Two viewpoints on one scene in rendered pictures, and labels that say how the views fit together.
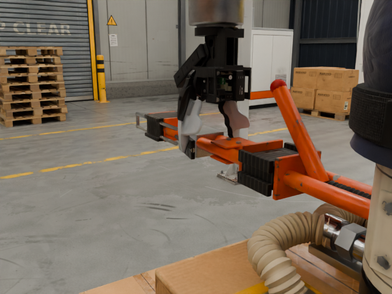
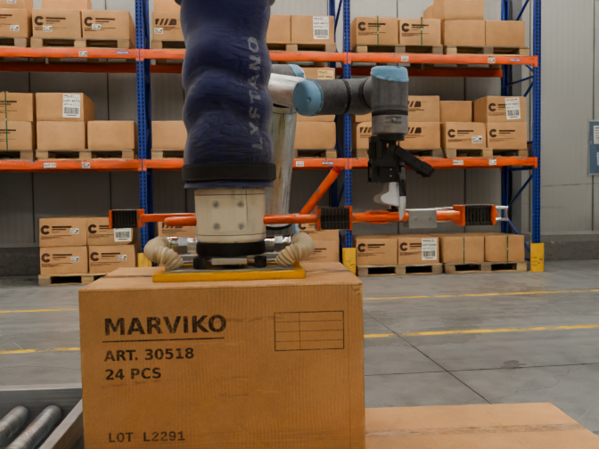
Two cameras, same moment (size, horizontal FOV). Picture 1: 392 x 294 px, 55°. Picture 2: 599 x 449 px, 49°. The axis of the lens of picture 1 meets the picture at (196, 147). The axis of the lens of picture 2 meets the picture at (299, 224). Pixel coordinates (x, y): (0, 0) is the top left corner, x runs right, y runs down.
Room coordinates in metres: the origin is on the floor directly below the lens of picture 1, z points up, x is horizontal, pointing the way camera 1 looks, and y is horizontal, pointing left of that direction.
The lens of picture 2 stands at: (1.20, -1.58, 1.14)
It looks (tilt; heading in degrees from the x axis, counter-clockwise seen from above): 3 degrees down; 118
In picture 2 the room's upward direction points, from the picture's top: 1 degrees counter-clockwise
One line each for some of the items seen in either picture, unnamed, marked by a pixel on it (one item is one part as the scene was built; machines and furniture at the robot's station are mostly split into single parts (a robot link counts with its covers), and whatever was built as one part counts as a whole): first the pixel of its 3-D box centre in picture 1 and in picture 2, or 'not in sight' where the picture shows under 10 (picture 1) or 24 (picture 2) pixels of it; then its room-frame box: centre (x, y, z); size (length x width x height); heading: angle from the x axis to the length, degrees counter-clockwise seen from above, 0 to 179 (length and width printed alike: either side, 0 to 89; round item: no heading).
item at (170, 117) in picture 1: (171, 125); (473, 215); (0.83, 0.06, 1.08); 0.08 x 0.07 x 0.05; 31
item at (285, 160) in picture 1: (277, 167); (332, 217); (0.52, -0.12, 1.08); 0.10 x 0.08 x 0.06; 121
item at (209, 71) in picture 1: (218, 65); (387, 159); (0.64, -0.04, 1.22); 0.09 x 0.08 x 0.12; 31
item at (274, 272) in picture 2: not in sight; (230, 267); (0.36, -0.33, 0.97); 0.34 x 0.10 x 0.05; 31
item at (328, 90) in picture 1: (331, 91); not in sight; (7.46, -2.67, 0.45); 1.21 x 1.03 x 0.91; 36
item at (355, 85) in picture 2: not in sight; (363, 95); (0.55, 0.03, 1.39); 0.12 x 0.12 x 0.09; 51
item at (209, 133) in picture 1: (200, 140); (419, 218); (0.71, -0.01, 1.07); 0.07 x 0.07 x 0.04; 31
